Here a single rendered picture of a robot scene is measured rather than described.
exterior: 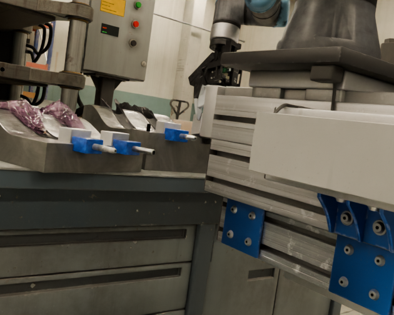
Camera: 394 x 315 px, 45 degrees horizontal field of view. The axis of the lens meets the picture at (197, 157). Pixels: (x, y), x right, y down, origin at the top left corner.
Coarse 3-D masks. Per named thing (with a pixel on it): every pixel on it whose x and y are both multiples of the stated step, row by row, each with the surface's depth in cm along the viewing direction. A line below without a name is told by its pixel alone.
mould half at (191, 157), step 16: (96, 112) 131; (112, 112) 134; (128, 112) 139; (96, 128) 131; (112, 128) 124; (144, 128) 134; (144, 144) 111; (160, 144) 112; (176, 144) 115; (192, 144) 117; (208, 144) 121; (144, 160) 110; (160, 160) 112; (176, 160) 115; (192, 160) 118
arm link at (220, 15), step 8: (216, 0) 123; (224, 0) 122; (232, 0) 121; (240, 0) 121; (216, 8) 123; (224, 8) 121; (232, 8) 121; (240, 8) 120; (216, 16) 122; (224, 16) 121; (232, 16) 121; (240, 16) 121; (240, 24) 123
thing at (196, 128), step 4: (196, 120) 121; (200, 120) 120; (192, 124) 123; (196, 124) 121; (200, 124) 120; (192, 128) 122; (196, 128) 121; (200, 128) 120; (192, 132) 122; (196, 132) 120; (200, 136) 123
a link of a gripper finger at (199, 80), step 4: (200, 72) 121; (200, 76) 121; (196, 80) 121; (200, 80) 120; (204, 80) 121; (196, 84) 121; (200, 84) 120; (204, 84) 121; (196, 88) 120; (200, 88) 120; (196, 92) 120; (196, 96) 120
